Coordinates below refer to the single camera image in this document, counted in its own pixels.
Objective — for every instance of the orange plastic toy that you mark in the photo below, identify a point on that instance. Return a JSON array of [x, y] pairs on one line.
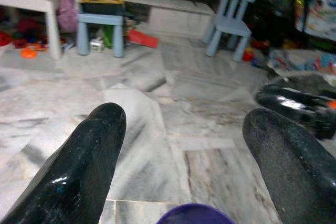
[[28, 53]]

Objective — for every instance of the red toy pile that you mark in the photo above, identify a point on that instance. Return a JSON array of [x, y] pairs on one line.
[[23, 32]]

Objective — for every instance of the white tv cabinet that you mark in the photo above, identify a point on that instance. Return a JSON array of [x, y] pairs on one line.
[[170, 16]]

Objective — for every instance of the red flat toy board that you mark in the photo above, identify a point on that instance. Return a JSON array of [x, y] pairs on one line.
[[143, 38]]

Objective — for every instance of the small white toy cube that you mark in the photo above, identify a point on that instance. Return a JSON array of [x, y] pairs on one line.
[[96, 45]]

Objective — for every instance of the yellow black storage box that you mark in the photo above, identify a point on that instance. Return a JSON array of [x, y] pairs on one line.
[[101, 2]]

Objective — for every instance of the colourful printed bag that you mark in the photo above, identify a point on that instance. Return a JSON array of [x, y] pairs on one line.
[[316, 9]]

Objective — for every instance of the red yellow toy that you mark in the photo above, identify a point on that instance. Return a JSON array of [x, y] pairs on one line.
[[248, 54]]

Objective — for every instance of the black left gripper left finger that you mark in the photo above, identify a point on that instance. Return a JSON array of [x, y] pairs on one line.
[[78, 171]]

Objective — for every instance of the white kids table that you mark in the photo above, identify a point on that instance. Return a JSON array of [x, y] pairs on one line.
[[39, 6]]

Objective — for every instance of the light blue kids chair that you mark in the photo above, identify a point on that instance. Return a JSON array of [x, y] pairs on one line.
[[101, 22], [231, 19]]

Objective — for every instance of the purple round bin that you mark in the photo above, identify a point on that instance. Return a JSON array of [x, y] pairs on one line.
[[195, 214]]

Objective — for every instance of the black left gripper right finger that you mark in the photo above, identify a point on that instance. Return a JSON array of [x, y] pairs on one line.
[[291, 169]]

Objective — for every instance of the pink purple backpack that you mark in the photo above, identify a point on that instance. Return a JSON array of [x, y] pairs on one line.
[[67, 9]]

